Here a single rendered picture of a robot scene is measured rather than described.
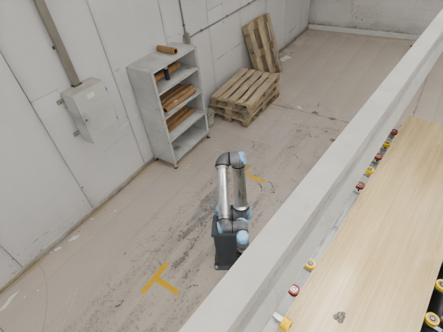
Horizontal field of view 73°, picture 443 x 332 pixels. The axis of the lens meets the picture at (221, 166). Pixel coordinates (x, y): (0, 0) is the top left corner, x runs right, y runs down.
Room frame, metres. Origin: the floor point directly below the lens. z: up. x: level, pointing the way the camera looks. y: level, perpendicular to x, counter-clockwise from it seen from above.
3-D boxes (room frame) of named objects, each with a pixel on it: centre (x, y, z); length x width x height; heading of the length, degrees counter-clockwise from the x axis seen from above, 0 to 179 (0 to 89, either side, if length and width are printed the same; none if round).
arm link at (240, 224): (1.38, -0.09, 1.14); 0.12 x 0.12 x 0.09; 85
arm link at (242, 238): (1.27, -0.09, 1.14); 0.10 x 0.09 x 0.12; 175
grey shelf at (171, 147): (3.91, 0.59, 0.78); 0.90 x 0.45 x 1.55; 142
